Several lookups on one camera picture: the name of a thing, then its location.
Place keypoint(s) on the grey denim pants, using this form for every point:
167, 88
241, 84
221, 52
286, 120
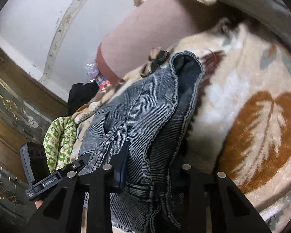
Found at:
153, 115

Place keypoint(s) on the purple plastic bag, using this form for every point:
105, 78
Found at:
92, 71

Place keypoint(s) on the pink and brown bolster pillow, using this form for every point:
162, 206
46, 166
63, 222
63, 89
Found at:
155, 23

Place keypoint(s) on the brown wooden cabinet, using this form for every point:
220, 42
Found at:
26, 111

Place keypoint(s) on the beige leaf-pattern blanket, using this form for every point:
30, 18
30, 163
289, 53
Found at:
242, 121

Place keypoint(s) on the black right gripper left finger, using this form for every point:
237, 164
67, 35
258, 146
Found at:
64, 191

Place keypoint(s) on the black garment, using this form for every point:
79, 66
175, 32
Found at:
80, 94

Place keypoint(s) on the blue red printed box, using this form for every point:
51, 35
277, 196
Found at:
102, 83

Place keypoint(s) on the green and cream quilt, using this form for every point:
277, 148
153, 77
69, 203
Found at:
58, 143

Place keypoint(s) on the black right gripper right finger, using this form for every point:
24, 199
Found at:
212, 203

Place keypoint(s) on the left hand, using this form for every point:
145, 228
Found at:
38, 203

